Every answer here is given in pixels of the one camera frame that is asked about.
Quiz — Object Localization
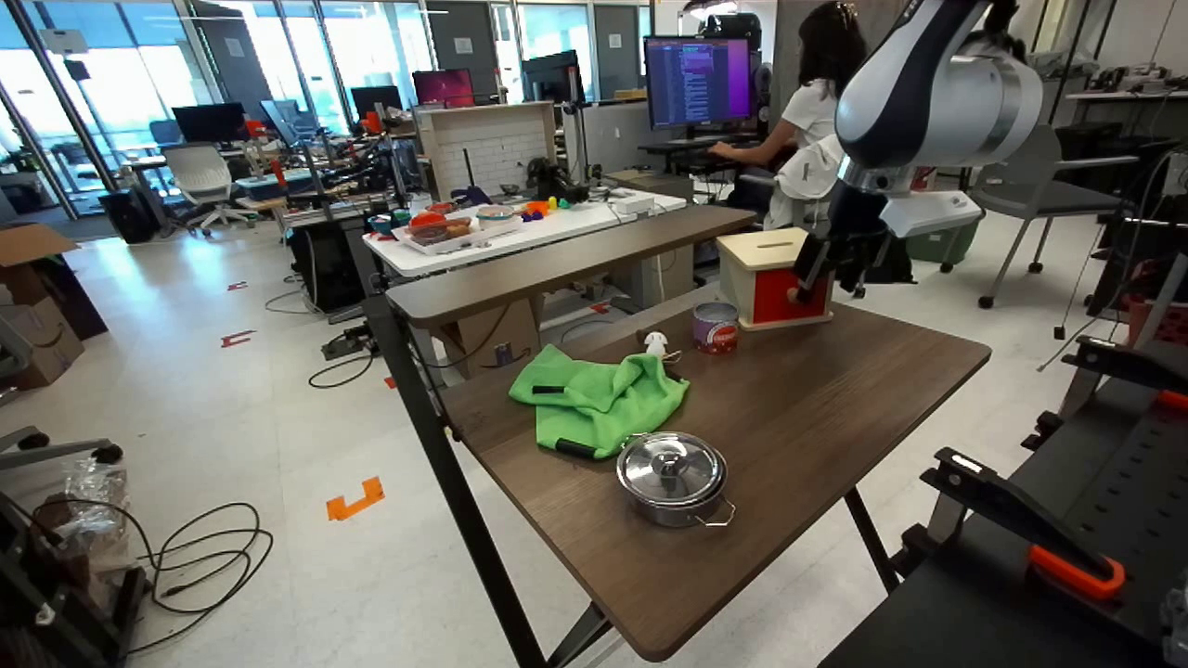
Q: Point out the brown desk with black legs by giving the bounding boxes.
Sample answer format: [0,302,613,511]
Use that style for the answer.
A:
[356,201,995,668]

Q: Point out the black clamp with orange handle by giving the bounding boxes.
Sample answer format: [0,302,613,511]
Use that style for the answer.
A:
[916,445,1132,608]
[1057,334,1188,419]

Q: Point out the person in white shirt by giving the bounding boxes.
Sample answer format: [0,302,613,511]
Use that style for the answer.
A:
[704,0,874,235]

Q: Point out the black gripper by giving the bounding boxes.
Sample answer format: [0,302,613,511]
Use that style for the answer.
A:
[790,182,900,313]

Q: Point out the black cable bundle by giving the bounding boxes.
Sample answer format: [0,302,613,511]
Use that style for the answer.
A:
[69,497,278,657]

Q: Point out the red drawer with knob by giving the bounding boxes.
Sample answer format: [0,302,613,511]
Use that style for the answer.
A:
[755,266,830,329]

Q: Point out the clear plastic bottle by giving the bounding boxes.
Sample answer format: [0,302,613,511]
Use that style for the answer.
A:
[58,445,135,550]

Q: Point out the grey chair with metal legs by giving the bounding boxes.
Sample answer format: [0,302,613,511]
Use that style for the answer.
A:
[968,121,1132,316]

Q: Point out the wooden box with slot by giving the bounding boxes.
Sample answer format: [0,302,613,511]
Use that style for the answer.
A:
[712,226,834,334]

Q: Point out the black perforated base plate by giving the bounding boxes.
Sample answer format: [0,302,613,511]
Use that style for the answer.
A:
[819,368,1188,668]

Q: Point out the cardboard box under desk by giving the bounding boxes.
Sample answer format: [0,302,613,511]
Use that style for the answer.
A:
[436,293,546,376]

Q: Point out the silver pot with lid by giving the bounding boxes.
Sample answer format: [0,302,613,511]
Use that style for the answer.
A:
[613,425,738,533]

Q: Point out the black floor cable loop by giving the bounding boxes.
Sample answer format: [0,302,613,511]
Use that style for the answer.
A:
[306,349,384,394]

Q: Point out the white partition board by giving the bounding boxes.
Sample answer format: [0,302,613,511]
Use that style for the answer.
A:
[413,100,561,204]

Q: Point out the dark computer monitor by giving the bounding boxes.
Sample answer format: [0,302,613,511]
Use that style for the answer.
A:
[168,100,249,149]

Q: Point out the white table with toys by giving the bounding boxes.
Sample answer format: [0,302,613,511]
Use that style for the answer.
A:
[360,187,689,281]

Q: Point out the computer monitor with purple screen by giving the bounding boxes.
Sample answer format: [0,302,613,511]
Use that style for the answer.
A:
[642,34,762,132]

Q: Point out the green cloth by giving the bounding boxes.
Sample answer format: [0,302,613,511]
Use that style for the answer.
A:
[505,340,696,462]

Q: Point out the stacked cardboard boxes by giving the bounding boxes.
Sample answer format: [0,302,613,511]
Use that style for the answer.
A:
[0,222,116,394]

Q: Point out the white office chair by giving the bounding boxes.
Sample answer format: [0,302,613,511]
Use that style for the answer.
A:
[161,141,251,242]

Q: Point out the small white bottle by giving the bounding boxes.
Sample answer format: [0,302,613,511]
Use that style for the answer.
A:
[639,325,678,368]

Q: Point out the red tin can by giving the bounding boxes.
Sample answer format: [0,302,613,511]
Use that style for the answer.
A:
[686,302,745,361]

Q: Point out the monitor with pink screen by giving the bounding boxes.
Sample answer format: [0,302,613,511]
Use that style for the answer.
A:
[407,68,478,110]

